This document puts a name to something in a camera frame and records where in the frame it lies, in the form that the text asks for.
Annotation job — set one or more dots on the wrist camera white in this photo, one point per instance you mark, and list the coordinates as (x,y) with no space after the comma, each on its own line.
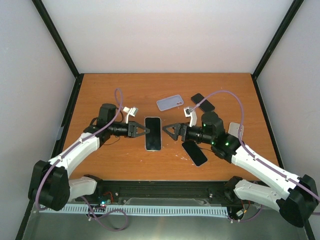
(130,112)
(191,114)

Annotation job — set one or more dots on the light blue cable duct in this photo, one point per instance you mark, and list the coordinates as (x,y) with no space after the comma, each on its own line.
(163,211)

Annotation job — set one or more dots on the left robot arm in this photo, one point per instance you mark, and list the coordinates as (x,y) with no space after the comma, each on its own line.
(51,186)

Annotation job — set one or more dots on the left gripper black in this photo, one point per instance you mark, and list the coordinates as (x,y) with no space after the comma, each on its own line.
(132,129)

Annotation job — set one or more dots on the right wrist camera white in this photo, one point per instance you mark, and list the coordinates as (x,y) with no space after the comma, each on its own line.
(191,114)

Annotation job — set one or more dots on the lavender phone case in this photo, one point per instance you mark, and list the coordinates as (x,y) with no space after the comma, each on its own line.
(169,102)

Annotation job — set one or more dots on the teal phone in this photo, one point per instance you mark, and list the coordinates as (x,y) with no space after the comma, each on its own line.
(153,139)

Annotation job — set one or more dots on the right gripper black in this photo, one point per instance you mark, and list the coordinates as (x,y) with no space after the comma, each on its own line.
(177,128)

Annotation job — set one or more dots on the black aluminium frame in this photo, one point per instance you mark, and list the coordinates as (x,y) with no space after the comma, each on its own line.
(42,11)

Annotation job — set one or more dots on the dark purple phone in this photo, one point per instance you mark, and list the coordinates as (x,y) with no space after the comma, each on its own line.
(205,106)

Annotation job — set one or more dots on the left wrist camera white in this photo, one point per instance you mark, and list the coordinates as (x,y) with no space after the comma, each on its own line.
(130,112)

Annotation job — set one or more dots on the beige phone case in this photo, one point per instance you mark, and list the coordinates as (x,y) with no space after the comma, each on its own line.
(233,129)

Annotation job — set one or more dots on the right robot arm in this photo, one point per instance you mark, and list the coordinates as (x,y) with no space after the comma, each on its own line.
(294,197)

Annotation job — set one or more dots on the white-edged black phone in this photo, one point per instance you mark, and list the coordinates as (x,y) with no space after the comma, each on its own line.
(195,153)

